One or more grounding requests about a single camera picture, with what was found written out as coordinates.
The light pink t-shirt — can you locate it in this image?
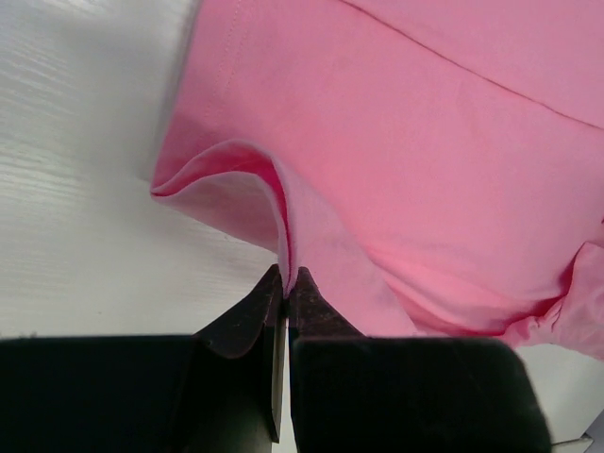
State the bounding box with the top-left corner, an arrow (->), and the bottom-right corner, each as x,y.
151,1 -> 603,359

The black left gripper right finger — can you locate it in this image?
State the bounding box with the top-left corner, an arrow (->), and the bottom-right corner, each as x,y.
289,268 -> 552,453

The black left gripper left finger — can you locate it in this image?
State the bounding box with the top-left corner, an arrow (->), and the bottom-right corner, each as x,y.
1,267 -> 285,452

